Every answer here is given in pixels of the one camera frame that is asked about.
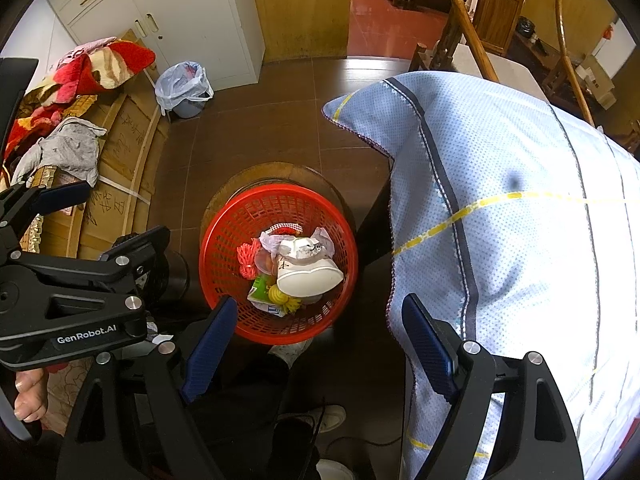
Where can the dark wooden cabinet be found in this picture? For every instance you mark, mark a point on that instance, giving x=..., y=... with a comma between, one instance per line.
x=500, y=5

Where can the grey cloth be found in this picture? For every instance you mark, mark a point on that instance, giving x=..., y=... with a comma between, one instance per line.
x=70, y=150

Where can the wooden armchair with cushion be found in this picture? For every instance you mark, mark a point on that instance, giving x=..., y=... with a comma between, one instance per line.
x=505, y=70

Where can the bin with plastic bag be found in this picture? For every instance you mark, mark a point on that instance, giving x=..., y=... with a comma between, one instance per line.
x=182, y=90

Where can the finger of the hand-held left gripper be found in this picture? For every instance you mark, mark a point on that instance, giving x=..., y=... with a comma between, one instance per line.
x=142, y=245
x=60, y=195

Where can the gold fringed mat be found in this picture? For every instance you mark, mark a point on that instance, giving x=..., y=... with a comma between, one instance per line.
x=32, y=235

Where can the red patterned blanket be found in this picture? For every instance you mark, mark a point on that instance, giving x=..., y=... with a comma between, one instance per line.
x=110, y=60

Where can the red plastic basket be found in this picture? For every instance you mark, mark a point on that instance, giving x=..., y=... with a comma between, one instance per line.
x=225, y=220

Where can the white paper cup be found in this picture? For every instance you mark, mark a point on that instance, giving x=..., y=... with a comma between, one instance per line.
x=310, y=275

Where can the yellow ribbon flower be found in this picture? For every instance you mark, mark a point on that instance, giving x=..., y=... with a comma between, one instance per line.
x=280, y=295

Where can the white cabinet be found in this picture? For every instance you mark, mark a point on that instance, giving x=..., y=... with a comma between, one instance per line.
x=200, y=20

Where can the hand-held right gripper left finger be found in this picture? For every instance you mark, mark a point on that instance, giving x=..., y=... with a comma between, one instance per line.
x=212, y=350

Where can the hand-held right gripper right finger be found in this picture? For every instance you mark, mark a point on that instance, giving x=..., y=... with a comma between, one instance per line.
x=425, y=345

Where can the blue striped tablecloth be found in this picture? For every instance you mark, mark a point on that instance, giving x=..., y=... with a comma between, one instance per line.
x=500, y=260

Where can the clear cup with orange jelly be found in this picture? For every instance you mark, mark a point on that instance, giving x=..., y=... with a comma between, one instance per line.
x=264, y=262

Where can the clear plastic wrap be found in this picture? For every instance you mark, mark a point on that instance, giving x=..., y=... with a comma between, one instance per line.
x=270, y=242

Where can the green tissue packet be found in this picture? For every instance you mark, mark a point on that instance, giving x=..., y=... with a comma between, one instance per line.
x=260, y=290

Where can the person's left hand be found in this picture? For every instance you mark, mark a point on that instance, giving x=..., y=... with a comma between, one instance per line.
x=32, y=395

